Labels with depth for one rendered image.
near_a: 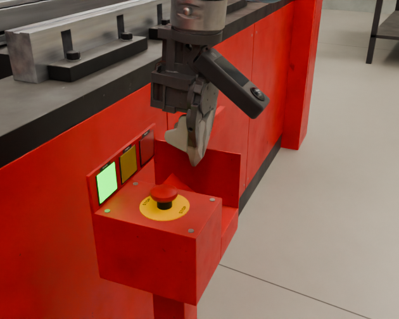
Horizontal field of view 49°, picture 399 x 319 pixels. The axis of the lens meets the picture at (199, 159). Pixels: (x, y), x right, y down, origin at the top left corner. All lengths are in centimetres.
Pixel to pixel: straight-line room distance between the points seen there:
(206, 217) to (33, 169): 29
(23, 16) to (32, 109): 52
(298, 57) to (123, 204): 192
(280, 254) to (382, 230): 49
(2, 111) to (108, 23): 40
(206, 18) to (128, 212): 28
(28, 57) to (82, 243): 37
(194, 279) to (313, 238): 133
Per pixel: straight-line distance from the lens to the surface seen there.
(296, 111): 255
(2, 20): 121
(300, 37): 244
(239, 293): 163
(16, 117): 75
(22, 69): 92
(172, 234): 59
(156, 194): 61
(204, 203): 64
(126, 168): 69
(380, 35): 461
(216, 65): 61
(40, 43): 90
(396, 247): 198
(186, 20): 59
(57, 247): 85
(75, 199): 85
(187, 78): 62
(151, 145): 75
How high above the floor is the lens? 113
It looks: 27 degrees down
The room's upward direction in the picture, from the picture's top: straight up
